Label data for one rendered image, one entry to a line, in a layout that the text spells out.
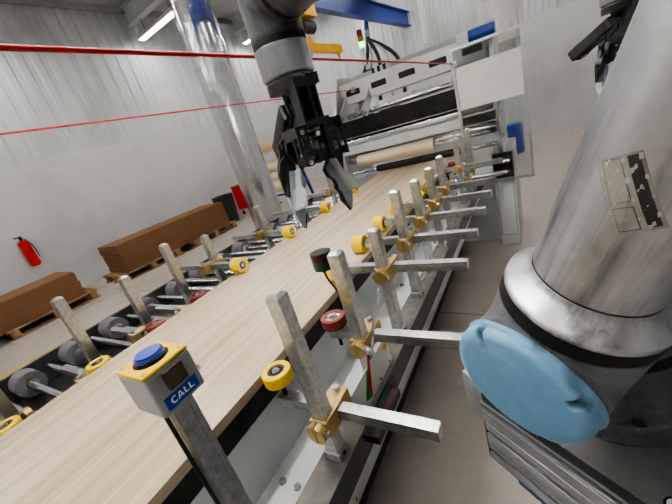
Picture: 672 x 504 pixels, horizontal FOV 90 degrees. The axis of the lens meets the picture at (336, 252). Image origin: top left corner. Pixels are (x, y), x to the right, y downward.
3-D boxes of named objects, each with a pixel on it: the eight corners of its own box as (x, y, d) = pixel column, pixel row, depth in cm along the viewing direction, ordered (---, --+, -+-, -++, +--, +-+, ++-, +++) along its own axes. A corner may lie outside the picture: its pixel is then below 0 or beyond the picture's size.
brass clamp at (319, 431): (354, 402, 87) (349, 387, 85) (330, 448, 77) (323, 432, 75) (334, 398, 90) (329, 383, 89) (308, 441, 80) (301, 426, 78)
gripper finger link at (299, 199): (298, 232, 49) (299, 167, 47) (285, 227, 54) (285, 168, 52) (318, 231, 50) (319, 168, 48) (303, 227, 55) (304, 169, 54)
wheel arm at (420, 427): (444, 433, 72) (441, 418, 70) (441, 447, 69) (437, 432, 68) (288, 398, 95) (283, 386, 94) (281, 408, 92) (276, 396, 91)
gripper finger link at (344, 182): (364, 212, 53) (331, 164, 49) (346, 209, 58) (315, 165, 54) (377, 199, 54) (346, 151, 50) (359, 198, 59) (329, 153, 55)
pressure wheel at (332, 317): (357, 337, 111) (348, 307, 107) (346, 353, 104) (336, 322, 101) (336, 335, 115) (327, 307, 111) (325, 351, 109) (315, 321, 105)
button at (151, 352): (173, 353, 48) (167, 343, 47) (147, 373, 44) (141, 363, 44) (157, 350, 50) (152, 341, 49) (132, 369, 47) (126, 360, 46)
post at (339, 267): (384, 385, 106) (342, 247, 89) (380, 393, 103) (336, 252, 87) (373, 383, 107) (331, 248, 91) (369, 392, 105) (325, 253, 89)
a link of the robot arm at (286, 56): (248, 61, 48) (299, 51, 51) (260, 95, 50) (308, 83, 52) (261, 42, 42) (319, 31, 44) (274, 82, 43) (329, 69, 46)
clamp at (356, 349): (383, 331, 106) (379, 318, 104) (366, 360, 95) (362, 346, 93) (367, 330, 109) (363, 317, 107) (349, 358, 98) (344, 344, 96)
